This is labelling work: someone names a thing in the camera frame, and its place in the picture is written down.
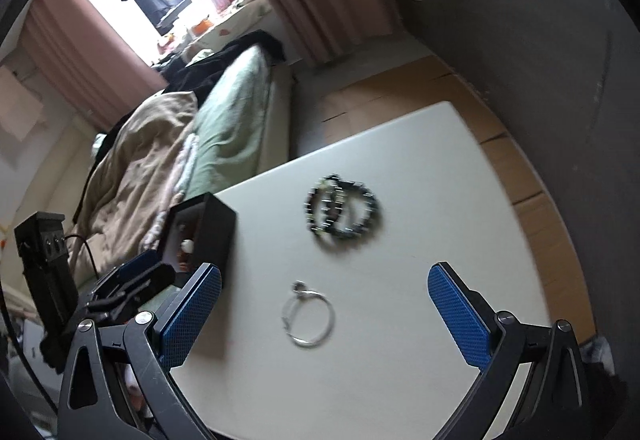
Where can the silver bangle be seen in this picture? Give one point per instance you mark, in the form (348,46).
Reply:
(320,337)

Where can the bed with green sheet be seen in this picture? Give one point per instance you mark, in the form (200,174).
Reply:
(235,119)

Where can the black clothing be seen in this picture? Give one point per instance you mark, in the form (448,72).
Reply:
(225,59)

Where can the beige blanket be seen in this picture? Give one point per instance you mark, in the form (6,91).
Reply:
(135,169)

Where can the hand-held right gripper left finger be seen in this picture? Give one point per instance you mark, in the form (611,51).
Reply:
(192,315)

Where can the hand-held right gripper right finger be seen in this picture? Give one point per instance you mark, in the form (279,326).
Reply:
(457,315)

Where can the black cardboard box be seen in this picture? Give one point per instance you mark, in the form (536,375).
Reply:
(217,230)

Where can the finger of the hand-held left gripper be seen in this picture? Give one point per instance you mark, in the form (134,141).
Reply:
(140,262)
(155,276)

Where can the dark cloth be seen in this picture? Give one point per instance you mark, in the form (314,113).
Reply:
(602,370)

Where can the patterned sill cloth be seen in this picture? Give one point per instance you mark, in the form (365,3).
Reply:
(235,22)

